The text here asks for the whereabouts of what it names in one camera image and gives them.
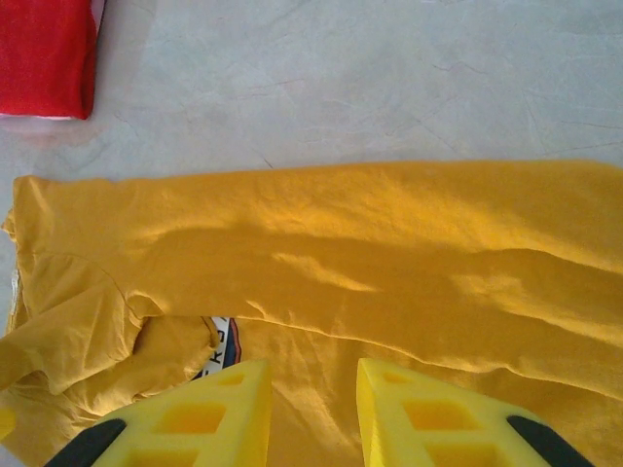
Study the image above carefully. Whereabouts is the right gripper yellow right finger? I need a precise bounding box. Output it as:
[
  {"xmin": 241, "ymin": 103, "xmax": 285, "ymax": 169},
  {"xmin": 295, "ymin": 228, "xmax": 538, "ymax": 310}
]
[{"xmin": 357, "ymin": 358, "xmax": 598, "ymax": 467}]

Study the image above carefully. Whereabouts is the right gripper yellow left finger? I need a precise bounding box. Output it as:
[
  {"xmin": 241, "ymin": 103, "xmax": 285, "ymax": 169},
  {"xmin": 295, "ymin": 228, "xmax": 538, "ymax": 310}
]
[{"xmin": 43, "ymin": 359, "xmax": 273, "ymax": 467}]

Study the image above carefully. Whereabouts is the yellow printed t-shirt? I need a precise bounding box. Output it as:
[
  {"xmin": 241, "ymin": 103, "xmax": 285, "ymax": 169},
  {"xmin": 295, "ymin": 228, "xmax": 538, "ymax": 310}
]
[{"xmin": 0, "ymin": 160, "xmax": 623, "ymax": 467}]

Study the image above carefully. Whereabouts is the red folded t-shirt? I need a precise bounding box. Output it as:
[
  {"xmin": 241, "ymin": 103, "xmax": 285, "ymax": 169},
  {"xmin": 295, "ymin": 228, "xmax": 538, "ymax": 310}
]
[{"xmin": 0, "ymin": 0, "xmax": 106, "ymax": 121}]

